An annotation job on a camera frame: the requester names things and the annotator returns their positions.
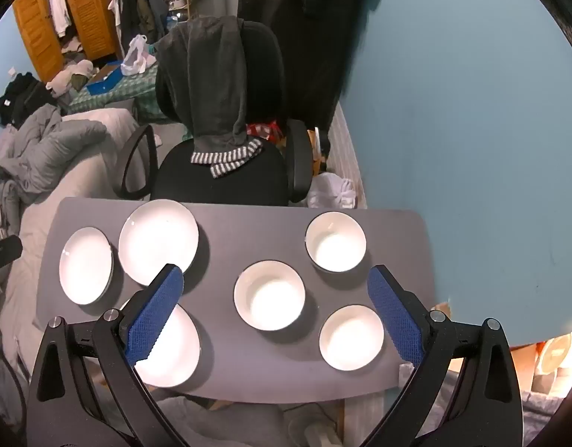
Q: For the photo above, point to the black clothes pile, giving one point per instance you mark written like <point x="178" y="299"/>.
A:
<point x="20" y="98"/>

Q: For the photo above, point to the white round appliance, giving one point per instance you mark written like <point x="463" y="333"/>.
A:
<point x="553" y="354"/>

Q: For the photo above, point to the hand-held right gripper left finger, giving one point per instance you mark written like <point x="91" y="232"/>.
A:
<point x="155" y="316"/>

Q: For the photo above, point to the black hanging coat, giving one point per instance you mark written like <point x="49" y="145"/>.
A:
<point x="304" y="32"/>

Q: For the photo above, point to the black office chair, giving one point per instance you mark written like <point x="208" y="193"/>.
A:
<point x="220" y="181"/>

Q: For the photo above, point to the white plastic bag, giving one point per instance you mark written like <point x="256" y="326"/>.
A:
<point x="136" y="58"/>

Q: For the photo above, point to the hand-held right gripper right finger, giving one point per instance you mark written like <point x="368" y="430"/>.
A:
<point x="395" y="316"/>

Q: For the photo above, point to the white bowl with dark rim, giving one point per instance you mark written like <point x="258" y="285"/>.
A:
<point x="351" y="337"/>
<point x="269" y="294"/>
<point x="335" y="247"/>

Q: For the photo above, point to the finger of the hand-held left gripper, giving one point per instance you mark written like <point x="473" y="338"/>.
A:
<point x="4" y="251"/>

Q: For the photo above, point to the white hanging garment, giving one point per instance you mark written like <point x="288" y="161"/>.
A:
<point x="58" y="4"/>

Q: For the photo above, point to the red orange packet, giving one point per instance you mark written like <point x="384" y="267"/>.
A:
<point x="263" y="130"/>

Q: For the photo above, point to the dark grey hoodie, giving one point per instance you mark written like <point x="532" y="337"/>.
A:
<point x="211" y="79"/>

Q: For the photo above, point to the white clothes pile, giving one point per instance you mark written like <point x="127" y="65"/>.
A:
<point x="71" y="77"/>

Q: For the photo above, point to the light grey bed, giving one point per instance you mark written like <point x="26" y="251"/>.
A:
<point x="29" y="242"/>

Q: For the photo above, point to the white crumpled cloth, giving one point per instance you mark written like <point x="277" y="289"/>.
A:
<point x="332" y="193"/>

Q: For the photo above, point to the dark jackets on clothes rack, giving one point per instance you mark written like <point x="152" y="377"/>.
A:
<point x="141" y="11"/>

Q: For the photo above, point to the white appliance under table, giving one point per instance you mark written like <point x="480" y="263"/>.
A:
<point x="313" y="428"/>

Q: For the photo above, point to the green checked blanket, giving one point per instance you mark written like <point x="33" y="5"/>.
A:
<point x="130" y="93"/>

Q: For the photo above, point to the white plate with dark rim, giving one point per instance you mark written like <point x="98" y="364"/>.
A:
<point x="86" y="265"/>
<point x="158" y="240"/>
<point x="176" y="358"/>

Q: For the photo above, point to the blue box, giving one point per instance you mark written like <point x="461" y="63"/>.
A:
<point x="102" y="81"/>

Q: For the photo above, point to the orange wooden wardrobe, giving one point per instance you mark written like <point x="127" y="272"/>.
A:
<point x="92" y="14"/>

